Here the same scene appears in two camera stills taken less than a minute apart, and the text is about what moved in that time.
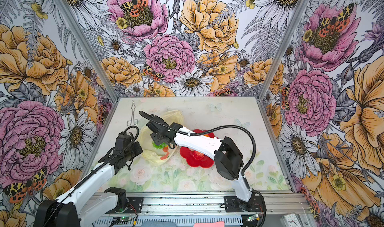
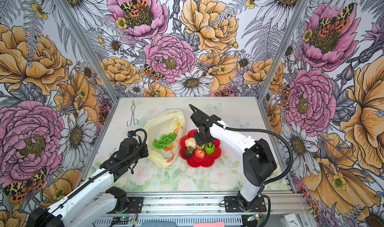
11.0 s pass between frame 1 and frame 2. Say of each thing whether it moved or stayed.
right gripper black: moved
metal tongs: stayed
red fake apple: stayed
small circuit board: stayed
